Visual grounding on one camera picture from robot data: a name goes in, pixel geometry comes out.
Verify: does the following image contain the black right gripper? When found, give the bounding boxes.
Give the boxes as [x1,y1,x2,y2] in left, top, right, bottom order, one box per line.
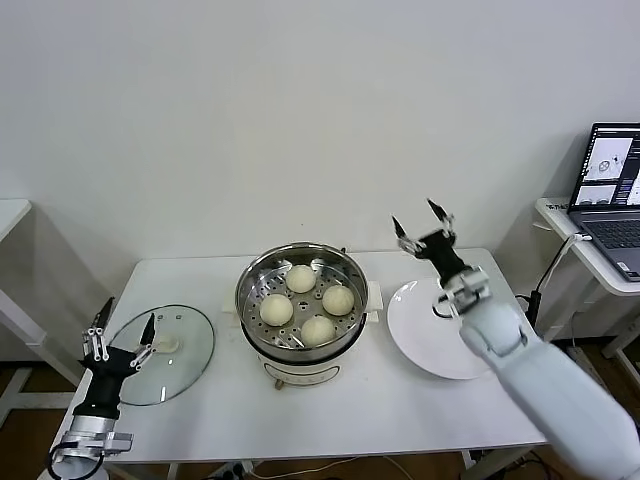
[390,197,467,282]

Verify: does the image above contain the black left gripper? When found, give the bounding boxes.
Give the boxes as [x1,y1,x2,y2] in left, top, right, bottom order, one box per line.
[73,297,158,417]

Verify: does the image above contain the round glass lid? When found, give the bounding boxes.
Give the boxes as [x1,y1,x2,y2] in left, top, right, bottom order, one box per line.
[102,303,217,407]

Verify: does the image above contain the white steamed baozi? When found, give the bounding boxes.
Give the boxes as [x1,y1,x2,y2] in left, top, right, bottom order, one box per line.
[300,314,336,350]
[322,284,356,317]
[285,264,318,294]
[259,293,295,327]

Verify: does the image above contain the stainless steel steamer basket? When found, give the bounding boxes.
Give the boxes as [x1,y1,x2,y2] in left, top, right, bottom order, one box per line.
[222,241,385,352]

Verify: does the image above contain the white round plate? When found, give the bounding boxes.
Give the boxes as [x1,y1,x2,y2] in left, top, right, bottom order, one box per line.
[387,279,501,382]

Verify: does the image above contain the white laptop stand table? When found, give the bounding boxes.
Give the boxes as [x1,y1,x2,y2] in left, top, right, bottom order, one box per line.
[535,197,640,361]

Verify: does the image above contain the white side table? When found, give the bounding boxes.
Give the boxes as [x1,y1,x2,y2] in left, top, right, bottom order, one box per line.
[0,197,89,416]

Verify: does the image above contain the white power strip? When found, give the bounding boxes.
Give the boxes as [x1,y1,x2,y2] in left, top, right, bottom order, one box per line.
[217,459,256,480]

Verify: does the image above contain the grey open laptop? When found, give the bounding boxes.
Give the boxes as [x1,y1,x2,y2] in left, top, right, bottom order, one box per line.
[568,122,640,284]

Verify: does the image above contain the white electric cooker base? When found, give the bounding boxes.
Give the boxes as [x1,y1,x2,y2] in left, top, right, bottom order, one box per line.
[222,287,386,390]

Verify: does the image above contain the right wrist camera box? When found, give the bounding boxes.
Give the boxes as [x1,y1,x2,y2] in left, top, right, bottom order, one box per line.
[459,271,490,302]

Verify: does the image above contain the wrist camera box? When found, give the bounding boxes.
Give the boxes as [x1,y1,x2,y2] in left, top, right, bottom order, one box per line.
[63,432,135,455]
[459,271,490,302]

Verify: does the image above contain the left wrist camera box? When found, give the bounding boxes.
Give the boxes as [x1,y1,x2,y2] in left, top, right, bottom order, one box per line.
[63,432,135,455]

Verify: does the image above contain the white laptop cable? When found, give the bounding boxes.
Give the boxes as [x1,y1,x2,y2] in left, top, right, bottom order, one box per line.
[537,231,595,296]

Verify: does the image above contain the white table leg frame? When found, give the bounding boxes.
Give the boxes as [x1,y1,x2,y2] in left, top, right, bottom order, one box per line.
[167,447,539,480]

